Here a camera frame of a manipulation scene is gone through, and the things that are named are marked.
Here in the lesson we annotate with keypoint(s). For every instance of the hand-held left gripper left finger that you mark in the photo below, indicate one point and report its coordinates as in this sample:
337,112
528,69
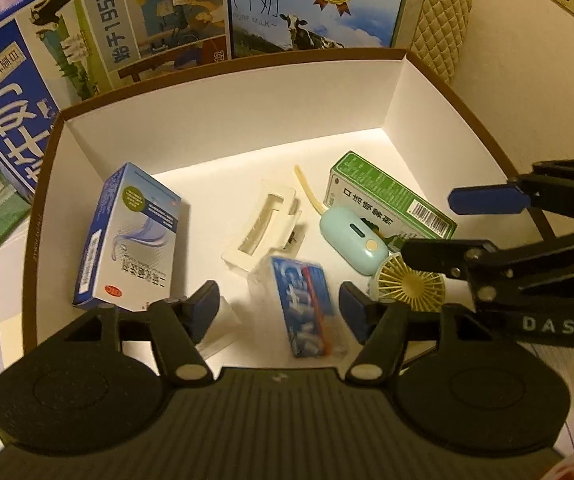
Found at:
204,310

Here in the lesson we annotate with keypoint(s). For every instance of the beige quilted chair cover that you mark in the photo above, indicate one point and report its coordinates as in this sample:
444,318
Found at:
442,20

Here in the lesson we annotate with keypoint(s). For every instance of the teal mini fan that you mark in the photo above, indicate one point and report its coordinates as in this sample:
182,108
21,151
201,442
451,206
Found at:
417,285

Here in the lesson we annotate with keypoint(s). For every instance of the green tall box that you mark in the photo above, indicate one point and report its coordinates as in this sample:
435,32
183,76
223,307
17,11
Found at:
377,195

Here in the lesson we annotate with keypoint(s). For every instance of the white charger block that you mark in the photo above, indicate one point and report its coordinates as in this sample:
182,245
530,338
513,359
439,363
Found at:
224,325

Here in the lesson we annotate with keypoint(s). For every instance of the brown cardboard storage box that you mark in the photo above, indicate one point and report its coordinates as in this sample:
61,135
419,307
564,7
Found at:
267,125

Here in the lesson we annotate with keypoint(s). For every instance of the light blue milk carton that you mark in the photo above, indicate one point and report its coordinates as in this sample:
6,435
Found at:
277,10

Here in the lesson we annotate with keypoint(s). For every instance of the cream hair clip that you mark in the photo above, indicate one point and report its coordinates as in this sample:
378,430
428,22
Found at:
257,230

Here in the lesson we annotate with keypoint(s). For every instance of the blue white medicine box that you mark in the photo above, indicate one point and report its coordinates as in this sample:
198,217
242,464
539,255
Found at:
132,235

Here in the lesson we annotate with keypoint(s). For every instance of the dark blue milk carton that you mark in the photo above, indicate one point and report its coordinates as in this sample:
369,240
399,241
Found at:
17,110

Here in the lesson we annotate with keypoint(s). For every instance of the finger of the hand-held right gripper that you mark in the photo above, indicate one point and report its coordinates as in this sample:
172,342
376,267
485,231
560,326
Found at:
487,199
442,257

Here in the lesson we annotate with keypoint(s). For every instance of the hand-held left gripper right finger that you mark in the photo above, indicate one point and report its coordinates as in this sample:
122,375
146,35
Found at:
354,310

